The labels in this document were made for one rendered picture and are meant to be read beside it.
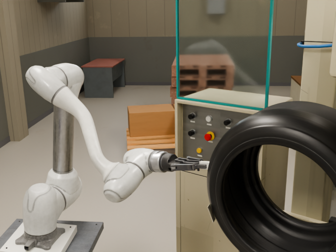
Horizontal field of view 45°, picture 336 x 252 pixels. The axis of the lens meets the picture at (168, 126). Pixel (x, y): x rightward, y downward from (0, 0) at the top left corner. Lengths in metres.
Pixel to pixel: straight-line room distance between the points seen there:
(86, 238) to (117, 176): 0.65
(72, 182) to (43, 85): 0.57
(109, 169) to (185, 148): 0.89
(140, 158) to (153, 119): 3.58
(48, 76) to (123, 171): 0.55
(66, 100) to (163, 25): 7.61
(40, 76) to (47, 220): 0.68
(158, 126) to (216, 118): 3.06
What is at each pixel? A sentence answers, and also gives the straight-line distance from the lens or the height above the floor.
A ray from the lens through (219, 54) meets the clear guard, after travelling 2.19.
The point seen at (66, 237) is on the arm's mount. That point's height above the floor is 0.69.
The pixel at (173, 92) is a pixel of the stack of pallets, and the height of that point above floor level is 0.55.
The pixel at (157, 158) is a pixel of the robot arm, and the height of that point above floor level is 1.19.
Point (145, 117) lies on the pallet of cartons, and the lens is 5.26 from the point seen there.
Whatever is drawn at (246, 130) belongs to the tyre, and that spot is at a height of 1.40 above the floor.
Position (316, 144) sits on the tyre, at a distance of 1.26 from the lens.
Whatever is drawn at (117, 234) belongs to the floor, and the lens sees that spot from 3.48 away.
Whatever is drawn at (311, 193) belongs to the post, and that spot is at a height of 1.06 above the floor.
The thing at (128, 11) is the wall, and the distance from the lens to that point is 9.45.
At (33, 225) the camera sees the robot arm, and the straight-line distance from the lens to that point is 2.08.
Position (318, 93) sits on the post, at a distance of 1.64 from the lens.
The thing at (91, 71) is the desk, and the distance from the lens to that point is 8.34.
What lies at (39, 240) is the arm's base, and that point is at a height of 0.73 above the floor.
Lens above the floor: 1.79
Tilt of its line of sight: 17 degrees down
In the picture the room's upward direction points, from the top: 1 degrees counter-clockwise
